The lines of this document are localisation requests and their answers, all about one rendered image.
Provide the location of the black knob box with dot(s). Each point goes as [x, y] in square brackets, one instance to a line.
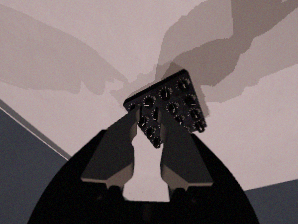
[175, 97]

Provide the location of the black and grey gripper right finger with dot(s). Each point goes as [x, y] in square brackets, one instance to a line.
[186, 162]

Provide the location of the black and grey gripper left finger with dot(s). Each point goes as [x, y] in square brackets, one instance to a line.
[106, 160]

